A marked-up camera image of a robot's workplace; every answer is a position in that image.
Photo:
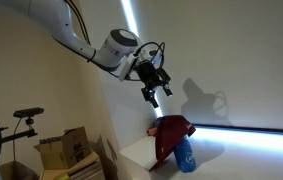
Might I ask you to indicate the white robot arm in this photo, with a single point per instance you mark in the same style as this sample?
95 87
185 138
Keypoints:
122 49

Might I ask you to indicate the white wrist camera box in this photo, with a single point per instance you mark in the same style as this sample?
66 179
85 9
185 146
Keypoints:
128 67

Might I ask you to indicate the maroon baseball cap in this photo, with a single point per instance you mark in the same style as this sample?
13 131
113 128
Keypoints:
171 129

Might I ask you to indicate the black camera on stand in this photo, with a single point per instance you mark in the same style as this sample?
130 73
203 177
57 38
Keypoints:
28 115

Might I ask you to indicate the brown box on floor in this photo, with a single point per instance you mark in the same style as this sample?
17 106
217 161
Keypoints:
15 170

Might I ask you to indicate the blue bottle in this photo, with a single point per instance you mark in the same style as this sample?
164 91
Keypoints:
184 156

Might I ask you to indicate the open cardboard box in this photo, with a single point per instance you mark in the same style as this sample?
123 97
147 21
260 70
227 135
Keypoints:
63 152

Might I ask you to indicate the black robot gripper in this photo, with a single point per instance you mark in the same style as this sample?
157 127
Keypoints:
152 78

